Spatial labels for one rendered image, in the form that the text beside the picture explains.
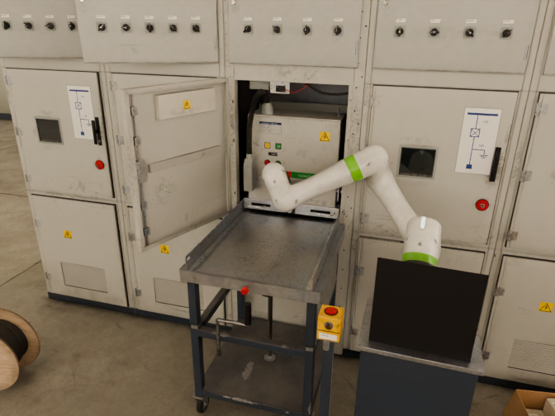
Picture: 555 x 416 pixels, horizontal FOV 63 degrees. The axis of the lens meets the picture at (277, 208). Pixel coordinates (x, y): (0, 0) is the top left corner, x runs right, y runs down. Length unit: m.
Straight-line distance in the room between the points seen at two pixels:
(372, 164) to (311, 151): 0.51
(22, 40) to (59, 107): 0.39
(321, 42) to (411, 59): 0.41
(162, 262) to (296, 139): 1.16
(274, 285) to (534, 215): 1.26
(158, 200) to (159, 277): 0.87
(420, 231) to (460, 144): 0.62
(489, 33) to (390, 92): 0.46
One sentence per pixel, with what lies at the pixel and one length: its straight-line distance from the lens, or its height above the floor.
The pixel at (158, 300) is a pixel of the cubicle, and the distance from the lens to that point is 3.10.
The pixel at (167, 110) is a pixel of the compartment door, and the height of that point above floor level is 1.47.
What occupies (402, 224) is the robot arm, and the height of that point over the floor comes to 1.05.
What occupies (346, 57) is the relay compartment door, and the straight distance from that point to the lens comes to 2.22.
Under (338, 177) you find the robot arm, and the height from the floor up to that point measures 1.23.
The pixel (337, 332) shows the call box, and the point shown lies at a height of 0.85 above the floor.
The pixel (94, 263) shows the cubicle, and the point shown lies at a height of 0.36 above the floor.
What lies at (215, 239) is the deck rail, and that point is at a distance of 2.25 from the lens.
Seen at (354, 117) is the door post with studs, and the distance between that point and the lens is 2.27.
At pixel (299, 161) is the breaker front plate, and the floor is 1.16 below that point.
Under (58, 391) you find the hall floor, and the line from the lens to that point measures 2.86.
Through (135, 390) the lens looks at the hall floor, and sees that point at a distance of 2.74.
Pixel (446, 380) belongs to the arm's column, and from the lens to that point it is 1.82.
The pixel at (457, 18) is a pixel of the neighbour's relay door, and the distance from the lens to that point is 2.20.
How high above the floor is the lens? 1.84
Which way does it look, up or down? 22 degrees down
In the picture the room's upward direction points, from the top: 1 degrees clockwise
